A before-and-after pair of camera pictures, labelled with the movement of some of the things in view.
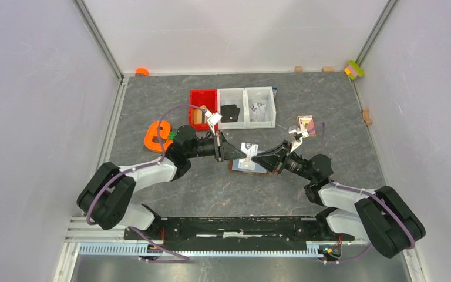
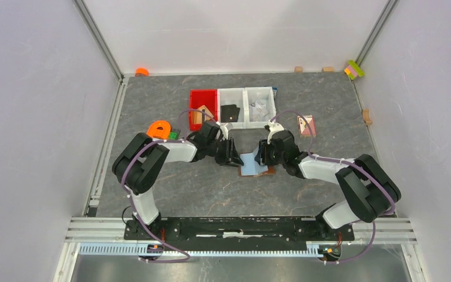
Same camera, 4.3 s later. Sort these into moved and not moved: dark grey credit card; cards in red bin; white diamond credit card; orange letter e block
Moved: white diamond credit card
Not moved: orange letter e block; cards in red bin; dark grey credit card
